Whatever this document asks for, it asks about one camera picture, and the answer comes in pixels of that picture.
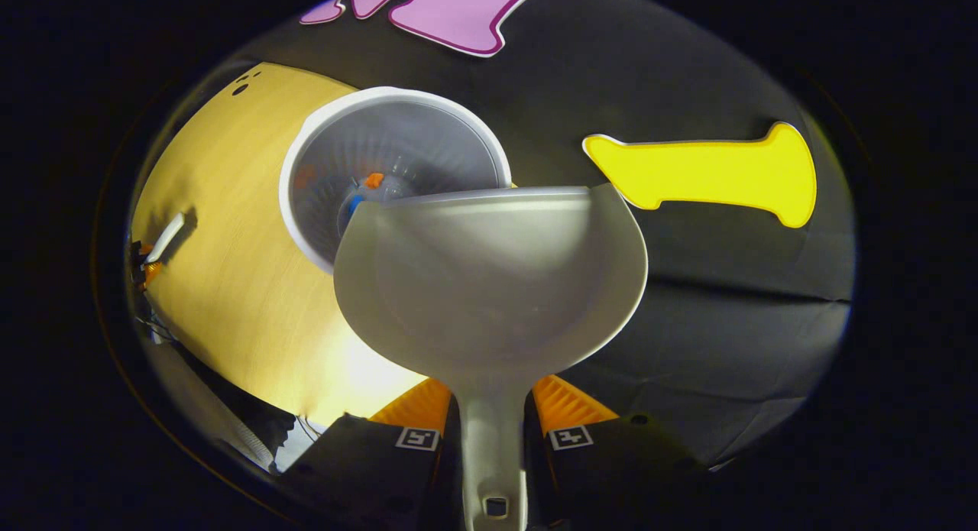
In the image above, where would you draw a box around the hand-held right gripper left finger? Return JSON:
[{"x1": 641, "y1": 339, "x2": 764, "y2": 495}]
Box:
[{"x1": 281, "y1": 377, "x2": 463, "y2": 531}]

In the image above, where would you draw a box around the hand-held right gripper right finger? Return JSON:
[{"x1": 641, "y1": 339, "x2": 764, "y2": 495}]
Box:
[{"x1": 523, "y1": 374, "x2": 715, "y2": 531}]

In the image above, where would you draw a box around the white dustpan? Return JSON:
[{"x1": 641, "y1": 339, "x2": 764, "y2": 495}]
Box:
[{"x1": 333, "y1": 183, "x2": 649, "y2": 531}]

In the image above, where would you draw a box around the white ribbed garbage bin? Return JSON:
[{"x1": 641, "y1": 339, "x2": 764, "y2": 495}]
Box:
[{"x1": 279, "y1": 86, "x2": 513, "y2": 276}]

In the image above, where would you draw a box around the wooden desktop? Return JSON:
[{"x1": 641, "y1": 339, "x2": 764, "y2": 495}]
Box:
[{"x1": 130, "y1": 61, "x2": 520, "y2": 429}]

